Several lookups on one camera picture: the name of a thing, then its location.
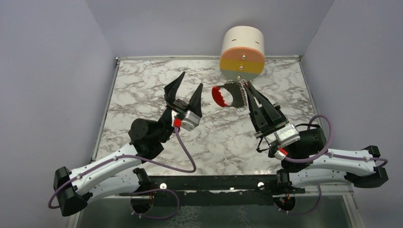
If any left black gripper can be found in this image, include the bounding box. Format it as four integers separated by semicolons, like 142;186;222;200
156;72;202;143

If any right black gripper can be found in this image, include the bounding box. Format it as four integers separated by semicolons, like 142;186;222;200
245;82;291;149

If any silver spiral keyring holder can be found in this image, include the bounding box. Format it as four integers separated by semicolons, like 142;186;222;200
218;81;248;112

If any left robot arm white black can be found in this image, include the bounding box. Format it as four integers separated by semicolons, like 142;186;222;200
48;73;203;217

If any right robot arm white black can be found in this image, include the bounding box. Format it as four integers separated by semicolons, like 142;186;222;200
244;82;389;193

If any round tricolour drawer box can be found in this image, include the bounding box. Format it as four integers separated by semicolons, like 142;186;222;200
219;26;266;81

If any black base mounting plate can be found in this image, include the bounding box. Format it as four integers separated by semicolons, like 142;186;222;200
119;167;306;207

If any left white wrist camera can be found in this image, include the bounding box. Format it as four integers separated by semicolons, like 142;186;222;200
171;111;201;132

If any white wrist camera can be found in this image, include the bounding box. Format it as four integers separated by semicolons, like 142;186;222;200
171;111;201;132
266;123;300;161

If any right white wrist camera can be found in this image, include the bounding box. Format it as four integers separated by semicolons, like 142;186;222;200
266;123;300;161

